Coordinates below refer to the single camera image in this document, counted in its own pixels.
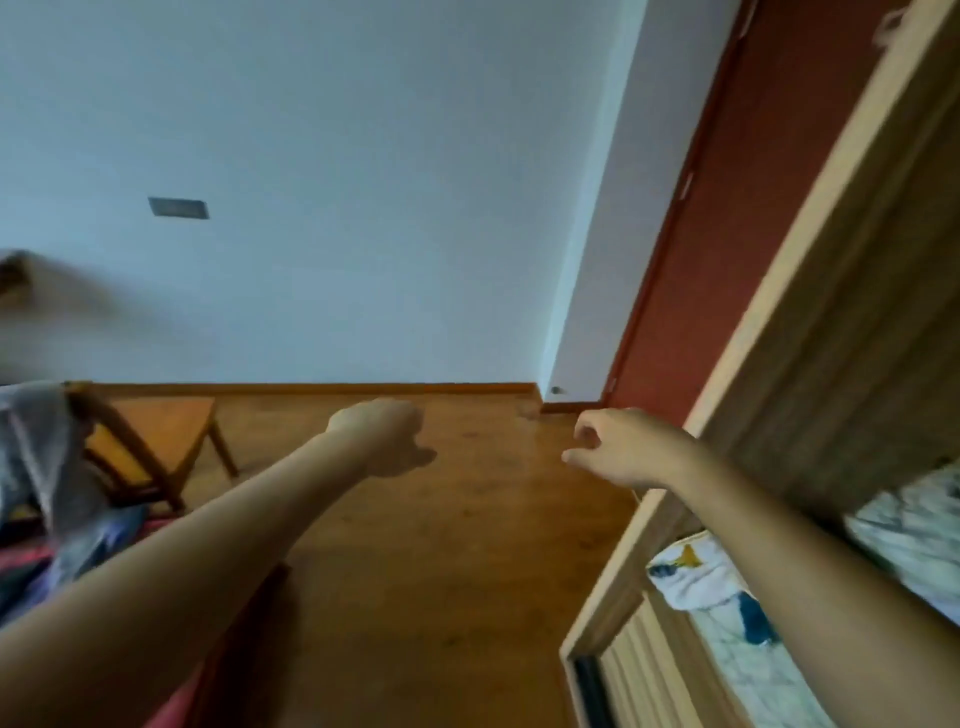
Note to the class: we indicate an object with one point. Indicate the person's left hand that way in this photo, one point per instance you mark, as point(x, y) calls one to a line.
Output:
point(375, 435)

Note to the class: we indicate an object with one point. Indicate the brown wooden skirting board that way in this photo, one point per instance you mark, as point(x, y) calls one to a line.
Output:
point(300, 389)

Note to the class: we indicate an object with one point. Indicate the person's right thumb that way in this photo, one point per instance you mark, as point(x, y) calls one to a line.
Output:
point(583, 457)

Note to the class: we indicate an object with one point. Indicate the person's left forearm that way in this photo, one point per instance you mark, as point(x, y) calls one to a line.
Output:
point(187, 562)

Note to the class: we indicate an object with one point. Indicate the brown wooden chair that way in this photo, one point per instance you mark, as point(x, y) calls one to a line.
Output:
point(161, 431)

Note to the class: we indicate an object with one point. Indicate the person's right hand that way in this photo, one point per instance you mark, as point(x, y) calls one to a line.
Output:
point(637, 450)

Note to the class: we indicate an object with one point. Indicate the white patterned bedding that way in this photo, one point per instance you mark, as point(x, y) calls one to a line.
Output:
point(907, 525)

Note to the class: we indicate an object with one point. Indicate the person's right forearm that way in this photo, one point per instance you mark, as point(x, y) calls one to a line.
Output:
point(810, 592)

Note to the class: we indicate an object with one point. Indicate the grey cloth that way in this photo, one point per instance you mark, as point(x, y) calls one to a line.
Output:
point(37, 450)

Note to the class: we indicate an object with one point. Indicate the grey wall socket plate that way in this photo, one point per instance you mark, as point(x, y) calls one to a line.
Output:
point(178, 208)

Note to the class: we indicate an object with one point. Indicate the red-brown door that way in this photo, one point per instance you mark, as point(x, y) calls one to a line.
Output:
point(720, 225)

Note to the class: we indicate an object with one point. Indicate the person's left thumb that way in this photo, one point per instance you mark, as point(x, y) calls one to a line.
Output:
point(420, 458)

